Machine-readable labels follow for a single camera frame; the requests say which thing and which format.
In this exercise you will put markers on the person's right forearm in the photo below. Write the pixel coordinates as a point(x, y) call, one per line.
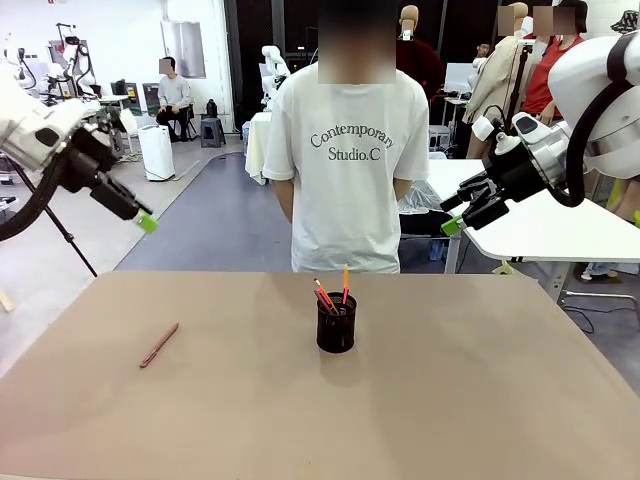
point(284, 200)

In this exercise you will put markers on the clear plastic bag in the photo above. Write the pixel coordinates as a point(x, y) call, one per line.
point(425, 197)

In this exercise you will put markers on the light wooden stick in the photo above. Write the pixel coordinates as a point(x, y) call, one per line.
point(6, 301)

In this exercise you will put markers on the grey workshop desk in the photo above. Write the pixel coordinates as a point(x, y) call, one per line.
point(117, 107)

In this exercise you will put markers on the white air purifier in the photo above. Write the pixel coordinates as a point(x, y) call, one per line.
point(156, 152)

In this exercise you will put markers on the person's left forearm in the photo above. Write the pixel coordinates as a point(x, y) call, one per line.
point(403, 189)

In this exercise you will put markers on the mannequin in dark red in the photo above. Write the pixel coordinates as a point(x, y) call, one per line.
point(420, 60)

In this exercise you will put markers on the white board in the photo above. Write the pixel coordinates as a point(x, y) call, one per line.
point(457, 77)

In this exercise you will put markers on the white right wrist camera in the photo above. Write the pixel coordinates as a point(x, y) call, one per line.
point(483, 129)

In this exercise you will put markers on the brown pink pen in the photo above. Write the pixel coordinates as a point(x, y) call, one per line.
point(159, 346)

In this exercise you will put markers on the seated person in grey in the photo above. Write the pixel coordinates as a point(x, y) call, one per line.
point(175, 95)

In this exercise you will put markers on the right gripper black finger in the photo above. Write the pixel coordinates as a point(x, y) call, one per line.
point(472, 190)
point(487, 210)

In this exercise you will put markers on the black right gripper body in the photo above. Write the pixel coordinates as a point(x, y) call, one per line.
point(517, 175)

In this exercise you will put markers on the black tripod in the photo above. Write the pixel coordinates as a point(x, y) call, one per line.
point(65, 232)

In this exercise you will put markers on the grey wall panel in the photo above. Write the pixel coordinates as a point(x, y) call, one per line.
point(184, 50)

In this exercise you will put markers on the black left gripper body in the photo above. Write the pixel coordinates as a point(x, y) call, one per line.
point(87, 157)

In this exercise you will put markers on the black plastic stool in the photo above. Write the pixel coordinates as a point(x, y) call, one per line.
point(213, 132)

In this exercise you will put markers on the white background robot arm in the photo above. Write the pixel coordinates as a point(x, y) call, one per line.
point(274, 65)
point(17, 65)

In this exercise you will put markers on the black camera tripod stand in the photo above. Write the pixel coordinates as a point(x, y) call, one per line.
point(520, 75)

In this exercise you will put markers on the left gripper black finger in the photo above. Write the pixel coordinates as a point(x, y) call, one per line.
point(125, 210)
point(127, 192)

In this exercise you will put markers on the person in white t-shirt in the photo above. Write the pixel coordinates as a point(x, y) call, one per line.
point(347, 165)

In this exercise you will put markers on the red black marker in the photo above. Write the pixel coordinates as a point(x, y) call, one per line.
point(322, 304)

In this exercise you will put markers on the red pen with black end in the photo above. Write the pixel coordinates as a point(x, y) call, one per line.
point(326, 296)

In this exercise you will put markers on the mannequin with beige coat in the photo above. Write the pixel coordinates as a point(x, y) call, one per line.
point(492, 75)

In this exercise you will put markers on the mannequin with bucket hat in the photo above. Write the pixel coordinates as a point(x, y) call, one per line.
point(627, 22)

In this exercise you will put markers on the white robot on black frame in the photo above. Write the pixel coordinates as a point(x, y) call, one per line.
point(75, 55)

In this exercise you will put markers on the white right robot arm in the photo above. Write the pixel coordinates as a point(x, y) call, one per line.
point(595, 85)

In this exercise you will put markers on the black jug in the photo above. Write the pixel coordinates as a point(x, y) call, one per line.
point(212, 107)

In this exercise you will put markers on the yellow pencil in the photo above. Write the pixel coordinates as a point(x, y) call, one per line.
point(346, 276)

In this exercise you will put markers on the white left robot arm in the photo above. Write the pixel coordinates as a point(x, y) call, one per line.
point(35, 125)

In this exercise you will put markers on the table with white cloth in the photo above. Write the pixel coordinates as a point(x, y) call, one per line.
point(256, 150)

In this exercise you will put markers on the black mesh pen holder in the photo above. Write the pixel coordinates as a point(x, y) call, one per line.
point(336, 327)

